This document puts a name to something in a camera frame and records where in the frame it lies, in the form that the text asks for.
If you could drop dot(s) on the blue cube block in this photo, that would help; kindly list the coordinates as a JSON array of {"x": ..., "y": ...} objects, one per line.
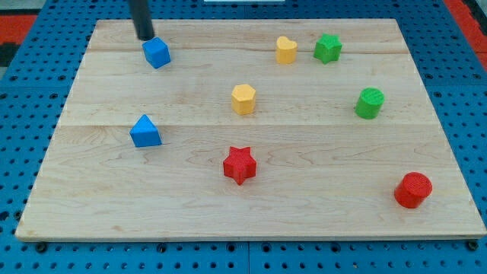
[{"x": 156, "y": 52}]

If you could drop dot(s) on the red star block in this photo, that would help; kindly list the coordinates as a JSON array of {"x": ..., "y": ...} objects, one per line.
[{"x": 239, "y": 164}]

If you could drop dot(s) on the yellow hexagon block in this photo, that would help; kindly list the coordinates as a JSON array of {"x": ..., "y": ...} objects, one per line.
[{"x": 243, "y": 99}]

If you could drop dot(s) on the light wooden board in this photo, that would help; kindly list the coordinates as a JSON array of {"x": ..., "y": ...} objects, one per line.
[{"x": 323, "y": 173}]

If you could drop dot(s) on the yellow heart block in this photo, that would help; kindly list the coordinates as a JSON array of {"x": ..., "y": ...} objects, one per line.
[{"x": 286, "y": 50}]

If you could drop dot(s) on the blue triangular prism block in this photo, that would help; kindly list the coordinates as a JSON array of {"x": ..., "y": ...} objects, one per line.
[{"x": 144, "y": 133}]

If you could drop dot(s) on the green star block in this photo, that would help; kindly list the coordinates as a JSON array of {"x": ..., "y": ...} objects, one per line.
[{"x": 328, "y": 48}]

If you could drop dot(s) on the green cylinder block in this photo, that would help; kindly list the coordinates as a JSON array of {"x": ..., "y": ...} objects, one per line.
[{"x": 369, "y": 103}]

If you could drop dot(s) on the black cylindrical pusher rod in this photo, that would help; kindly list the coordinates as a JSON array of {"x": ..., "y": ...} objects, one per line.
[{"x": 141, "y": 18}]

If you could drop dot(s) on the red cylinder block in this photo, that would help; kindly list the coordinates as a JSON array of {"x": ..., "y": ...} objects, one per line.
[{"x": 413, "y": 189}]

